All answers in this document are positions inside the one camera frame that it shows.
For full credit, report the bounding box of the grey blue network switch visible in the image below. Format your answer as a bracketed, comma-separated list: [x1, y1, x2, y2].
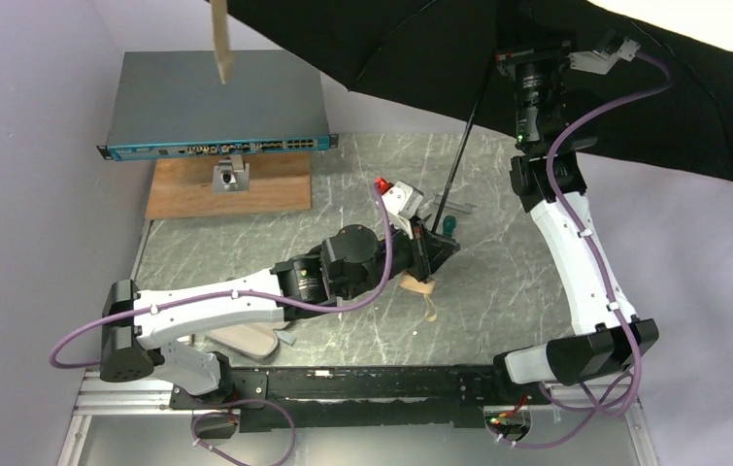
[98, 50, 339, 161]

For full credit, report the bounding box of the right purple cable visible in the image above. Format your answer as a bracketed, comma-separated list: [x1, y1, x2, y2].
[536, 50, 674, 419]

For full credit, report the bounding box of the aluminium frame rail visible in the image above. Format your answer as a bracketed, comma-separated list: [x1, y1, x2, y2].
[59, 371, 658, 465]

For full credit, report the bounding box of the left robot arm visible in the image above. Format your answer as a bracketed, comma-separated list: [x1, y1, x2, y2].
[100, 217, 460, 398]

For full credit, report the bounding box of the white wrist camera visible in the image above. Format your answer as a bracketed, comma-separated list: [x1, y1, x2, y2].
[569, 30, 641, 76]
[375, 178, 425, 238]

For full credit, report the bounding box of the green handled screwdriver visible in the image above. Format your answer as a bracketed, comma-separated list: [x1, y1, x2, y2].
[441, 216, 457, 237]

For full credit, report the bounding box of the wooden board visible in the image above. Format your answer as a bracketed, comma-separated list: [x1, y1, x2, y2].
[145, 151, 312, 220]

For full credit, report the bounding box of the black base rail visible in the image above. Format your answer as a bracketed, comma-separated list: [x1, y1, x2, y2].
[169, 364, 548, 433]

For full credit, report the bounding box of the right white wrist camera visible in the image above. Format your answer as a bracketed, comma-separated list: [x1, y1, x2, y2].
[569, 30, 641, 76]

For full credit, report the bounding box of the pink umbrella case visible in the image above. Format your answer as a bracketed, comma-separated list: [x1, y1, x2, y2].
[206, 322, 297, 360]

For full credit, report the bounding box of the grey metal stand bracket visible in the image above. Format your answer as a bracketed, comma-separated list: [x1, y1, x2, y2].
[212, 154, 250, 193]

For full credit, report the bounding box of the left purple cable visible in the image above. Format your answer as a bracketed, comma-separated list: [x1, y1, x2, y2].
[49, 183, 396, 371]

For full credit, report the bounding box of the beige umbrella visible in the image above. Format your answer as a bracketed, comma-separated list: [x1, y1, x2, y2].
[210, 0, 733, 324]

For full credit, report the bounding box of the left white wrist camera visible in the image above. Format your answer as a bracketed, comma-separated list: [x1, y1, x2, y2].
[375, 178, 425, 238]

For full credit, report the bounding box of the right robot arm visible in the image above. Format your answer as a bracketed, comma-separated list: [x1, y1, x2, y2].
[494, 38, 659, 385]

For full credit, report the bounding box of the purple cable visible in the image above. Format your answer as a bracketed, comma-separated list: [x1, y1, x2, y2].
[49, 183, 396, 371]
[536, 50, 674, 419]

